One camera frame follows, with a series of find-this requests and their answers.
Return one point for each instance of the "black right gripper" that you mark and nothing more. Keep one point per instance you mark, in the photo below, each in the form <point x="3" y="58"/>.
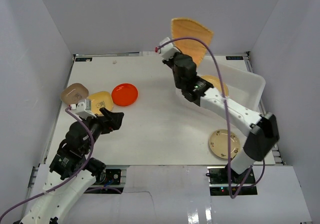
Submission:
<point x="169" y="62"/>

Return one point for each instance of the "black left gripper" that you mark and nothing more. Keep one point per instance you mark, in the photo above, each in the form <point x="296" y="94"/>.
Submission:
<point x="105" y="123"/>

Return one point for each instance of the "yellow square plate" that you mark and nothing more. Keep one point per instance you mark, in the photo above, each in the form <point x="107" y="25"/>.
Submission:
<point x="101" y="99"/>

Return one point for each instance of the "red round plate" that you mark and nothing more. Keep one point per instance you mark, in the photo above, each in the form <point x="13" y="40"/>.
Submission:
<point x="124" y="94"/>

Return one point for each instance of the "tan round plate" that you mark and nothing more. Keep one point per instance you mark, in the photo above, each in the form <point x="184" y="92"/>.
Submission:
<point x="215" y="81"/>

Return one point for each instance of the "brown square plate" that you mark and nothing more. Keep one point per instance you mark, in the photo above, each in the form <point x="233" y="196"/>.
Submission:
<point x="74" y="93"/>

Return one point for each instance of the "white plastic bin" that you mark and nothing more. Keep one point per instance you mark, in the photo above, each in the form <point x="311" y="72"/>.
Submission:
<point x="244" y="86"/>

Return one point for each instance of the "beige patterned round plate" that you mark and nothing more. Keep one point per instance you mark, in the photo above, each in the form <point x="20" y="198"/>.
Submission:
<point x="218" y="143"/>

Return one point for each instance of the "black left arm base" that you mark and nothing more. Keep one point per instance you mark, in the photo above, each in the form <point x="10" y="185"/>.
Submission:
<point x="110" y="177"/>

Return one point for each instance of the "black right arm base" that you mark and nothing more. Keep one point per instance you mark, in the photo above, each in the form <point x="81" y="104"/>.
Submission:
<point x="219" y="186"/>

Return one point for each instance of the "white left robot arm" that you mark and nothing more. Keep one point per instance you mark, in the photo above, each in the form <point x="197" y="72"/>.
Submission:
<point x="73" y="170"/>

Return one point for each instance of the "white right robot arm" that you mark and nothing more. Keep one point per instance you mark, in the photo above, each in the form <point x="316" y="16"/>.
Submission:
<point x="261" y="131"/>

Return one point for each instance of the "dark right corner label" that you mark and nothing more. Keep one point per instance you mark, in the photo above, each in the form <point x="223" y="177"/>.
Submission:
<point x="234" y="58"/>

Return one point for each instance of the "dark corner label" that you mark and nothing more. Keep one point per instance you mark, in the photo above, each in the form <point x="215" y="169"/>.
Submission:
<point x="234" y="58"/>
<point x="83" y="59"/>

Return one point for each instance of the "dark left corner label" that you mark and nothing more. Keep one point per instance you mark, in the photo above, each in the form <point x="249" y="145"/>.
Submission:
<point x="83" y="59"/>

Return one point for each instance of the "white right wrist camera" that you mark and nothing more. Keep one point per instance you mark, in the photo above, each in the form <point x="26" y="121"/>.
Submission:
<point x="166" y="51"/>

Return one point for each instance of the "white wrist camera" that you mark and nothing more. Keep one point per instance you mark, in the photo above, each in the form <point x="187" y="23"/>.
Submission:
<point x="166" y="51"/>
<point x="83" y="109"/>

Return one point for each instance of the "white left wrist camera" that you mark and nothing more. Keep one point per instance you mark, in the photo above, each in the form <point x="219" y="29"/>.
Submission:
<point x="83" y="109"/>

